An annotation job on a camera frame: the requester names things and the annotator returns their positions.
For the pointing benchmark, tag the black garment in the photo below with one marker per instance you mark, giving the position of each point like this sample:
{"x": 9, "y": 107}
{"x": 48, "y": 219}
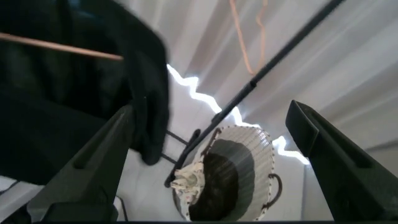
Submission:
{"x": 62, "y": 109}

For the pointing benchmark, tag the pink clothes hanger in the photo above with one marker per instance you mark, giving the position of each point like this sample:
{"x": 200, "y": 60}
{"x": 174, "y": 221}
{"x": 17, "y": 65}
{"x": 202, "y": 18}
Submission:
{"x": 62, "y": 46}
{"x": 242, "y": 43}

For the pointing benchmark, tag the white laundry basket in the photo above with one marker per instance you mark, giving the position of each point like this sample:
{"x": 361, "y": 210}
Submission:
{"x": 255, "y": 149}

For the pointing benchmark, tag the black clothes rack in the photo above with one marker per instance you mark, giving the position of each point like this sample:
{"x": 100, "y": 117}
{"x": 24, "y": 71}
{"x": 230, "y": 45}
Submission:
{"x": 267, "y": 68}

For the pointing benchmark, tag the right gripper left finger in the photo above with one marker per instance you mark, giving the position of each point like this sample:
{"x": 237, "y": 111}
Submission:
{"x": 87, "y": 183}

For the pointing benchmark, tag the cream printed garment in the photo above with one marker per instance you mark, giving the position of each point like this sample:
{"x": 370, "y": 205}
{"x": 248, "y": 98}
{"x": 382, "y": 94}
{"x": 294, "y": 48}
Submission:
{"x": 188, "y": 183}

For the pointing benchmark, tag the white curtain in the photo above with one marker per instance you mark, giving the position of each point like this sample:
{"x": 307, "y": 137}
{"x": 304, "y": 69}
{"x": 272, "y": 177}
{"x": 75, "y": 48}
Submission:
{"x": 342, "y": 62}

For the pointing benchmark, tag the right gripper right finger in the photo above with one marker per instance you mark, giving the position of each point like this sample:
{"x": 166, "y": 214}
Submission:
{"x": 367, "y": 193}

